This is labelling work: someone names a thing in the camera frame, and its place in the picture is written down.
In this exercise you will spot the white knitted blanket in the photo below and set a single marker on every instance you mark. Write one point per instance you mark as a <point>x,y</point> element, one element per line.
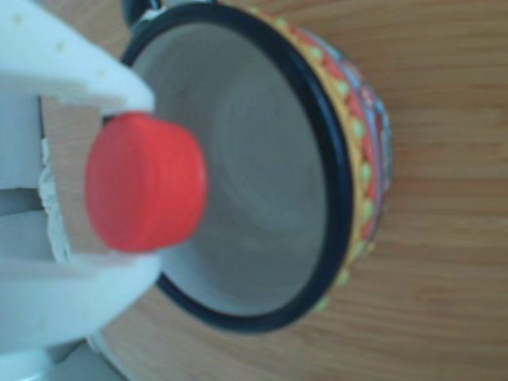
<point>48,190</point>

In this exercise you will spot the painted ceramic cup black rim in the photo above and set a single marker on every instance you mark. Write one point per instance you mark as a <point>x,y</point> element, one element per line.
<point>258,178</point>

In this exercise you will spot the red bottle cap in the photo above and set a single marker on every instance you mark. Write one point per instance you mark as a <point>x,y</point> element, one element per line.
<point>147,182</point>

